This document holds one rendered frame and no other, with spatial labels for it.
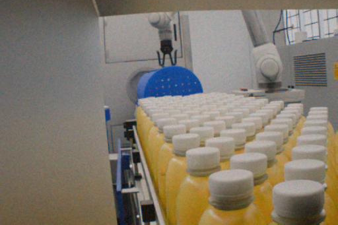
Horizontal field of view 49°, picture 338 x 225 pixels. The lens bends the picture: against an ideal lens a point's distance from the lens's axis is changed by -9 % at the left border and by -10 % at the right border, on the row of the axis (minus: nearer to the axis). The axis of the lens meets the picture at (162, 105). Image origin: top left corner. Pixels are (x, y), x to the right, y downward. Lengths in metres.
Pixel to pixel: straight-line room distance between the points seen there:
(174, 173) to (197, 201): 0.13
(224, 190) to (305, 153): 0.12
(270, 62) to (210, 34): 5.23
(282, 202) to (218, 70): 7.10
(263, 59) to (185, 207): 1.80
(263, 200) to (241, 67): 7.13
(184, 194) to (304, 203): 0.20
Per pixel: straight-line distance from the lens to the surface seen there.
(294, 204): 0.28
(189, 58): 3.38
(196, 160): 0.44
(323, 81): 3.62
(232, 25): 7.52
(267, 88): 2.44
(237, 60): 7.48
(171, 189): 0.57
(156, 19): 2.33
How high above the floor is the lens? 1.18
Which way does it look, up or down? 4 degrees down
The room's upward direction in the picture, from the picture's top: 4 degrees counter-clockwise
